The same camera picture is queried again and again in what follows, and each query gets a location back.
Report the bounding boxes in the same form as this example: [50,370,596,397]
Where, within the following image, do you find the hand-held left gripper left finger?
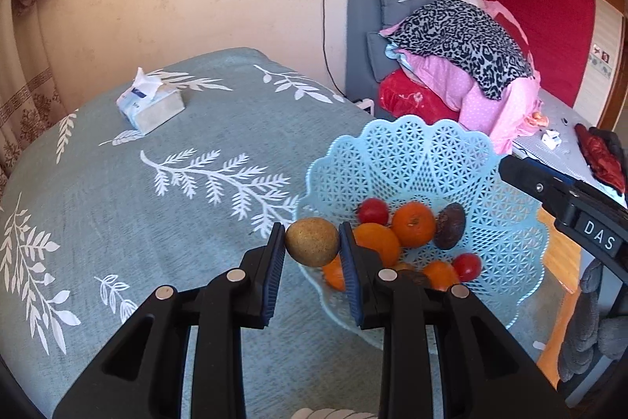
[51,223,287,419]

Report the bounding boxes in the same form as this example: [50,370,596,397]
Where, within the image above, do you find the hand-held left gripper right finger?
[338,221,572,419]

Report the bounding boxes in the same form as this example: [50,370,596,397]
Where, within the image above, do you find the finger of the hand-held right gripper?
[499,155,590,228]

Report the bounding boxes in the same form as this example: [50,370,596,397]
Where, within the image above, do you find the brown kiwi fruit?
[285,218,340,267]

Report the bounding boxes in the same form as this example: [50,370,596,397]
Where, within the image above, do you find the dark brown avocado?
[400,269,433,289]

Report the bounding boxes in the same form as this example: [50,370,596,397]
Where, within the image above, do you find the red cherry tomato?
[451,252,482,282]
[357,198,391,226]

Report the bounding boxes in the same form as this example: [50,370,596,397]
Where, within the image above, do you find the large mandarin with stem mark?
[391,201,437,248]

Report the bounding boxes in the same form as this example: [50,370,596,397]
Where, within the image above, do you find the small mandarin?
[422,260,461,292]

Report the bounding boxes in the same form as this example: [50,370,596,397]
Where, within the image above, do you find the large brown passion fruit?
[433,203,467,251]

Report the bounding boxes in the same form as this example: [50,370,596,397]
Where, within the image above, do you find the light blue plastic basket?
[294,115,550,331]

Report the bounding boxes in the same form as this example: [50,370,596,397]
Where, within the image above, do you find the person's right hand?
[557,259,628,383]

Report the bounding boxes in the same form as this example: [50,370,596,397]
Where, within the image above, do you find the orange mandarin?
[321,259,349,292]
[353,223,402,267]

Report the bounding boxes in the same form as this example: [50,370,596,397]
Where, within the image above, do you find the red and black cloth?
[574,123,628,196]

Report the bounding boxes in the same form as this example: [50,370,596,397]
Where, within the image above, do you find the grey mattress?
[510,90,628,204]

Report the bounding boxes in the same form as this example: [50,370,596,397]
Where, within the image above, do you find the pile of clothes and blankets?
[392,0,541,155]

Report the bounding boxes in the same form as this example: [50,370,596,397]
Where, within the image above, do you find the red flowered blanket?
[378,70,462,123]

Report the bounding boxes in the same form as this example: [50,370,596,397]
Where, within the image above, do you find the leopard print cloth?
[385,0,533,101]

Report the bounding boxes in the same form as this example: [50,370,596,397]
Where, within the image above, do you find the tissue pack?
[116,67,186,136]

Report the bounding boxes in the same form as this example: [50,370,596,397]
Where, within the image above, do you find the patterned beige curtain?
[0,0,74,184]

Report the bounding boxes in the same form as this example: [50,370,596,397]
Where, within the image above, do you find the red wall panel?
[478,0,597,108]

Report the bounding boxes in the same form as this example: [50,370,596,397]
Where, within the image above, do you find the grey upholstered bed frame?
[346,0,388,102]

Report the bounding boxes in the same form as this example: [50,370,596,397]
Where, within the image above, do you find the black power cable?
[320,0,350,100]

